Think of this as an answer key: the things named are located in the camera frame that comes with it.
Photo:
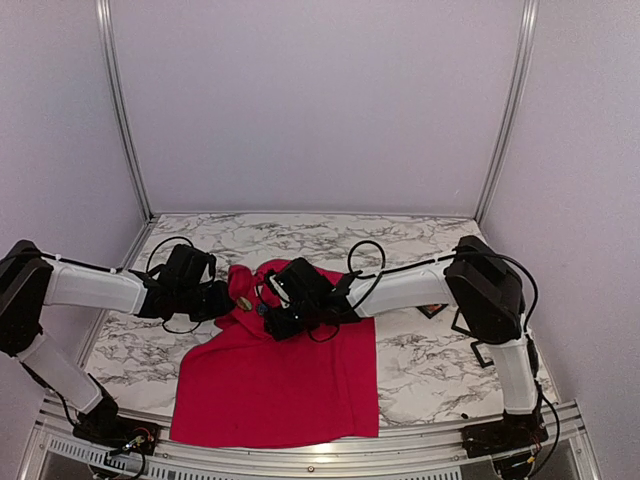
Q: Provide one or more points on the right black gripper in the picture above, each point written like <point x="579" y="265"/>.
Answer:
<point x="279" y="327"/>

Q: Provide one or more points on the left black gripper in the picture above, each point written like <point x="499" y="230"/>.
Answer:
<point x="223" y="304"/>

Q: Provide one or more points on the red t-shirt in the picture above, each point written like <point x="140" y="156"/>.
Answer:
<point x="244" y="389"/>

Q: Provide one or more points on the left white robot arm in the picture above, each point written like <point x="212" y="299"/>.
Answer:
<point x="33" y="281"/>

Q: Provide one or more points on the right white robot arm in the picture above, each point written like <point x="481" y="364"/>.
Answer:
<point x="484" y="286"/>

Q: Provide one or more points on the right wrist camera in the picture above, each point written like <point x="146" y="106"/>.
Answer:
<point x="298" y="284"/>

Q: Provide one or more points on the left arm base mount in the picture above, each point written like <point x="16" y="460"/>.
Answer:
<point x="117" y="435"/>

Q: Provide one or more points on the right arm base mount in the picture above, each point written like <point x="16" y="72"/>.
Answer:
<point x="512" y="431"/>

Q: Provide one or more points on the left aluminium frame post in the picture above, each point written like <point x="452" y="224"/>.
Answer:
<point x="109" y="50"/>

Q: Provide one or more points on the aluminium frame post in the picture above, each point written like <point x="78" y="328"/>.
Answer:
<point x="515" y="93"/>
<point x="109" y="50"/>

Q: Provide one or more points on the right aluminium frame post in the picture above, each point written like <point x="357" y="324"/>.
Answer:
<point x="515" y="93"/>

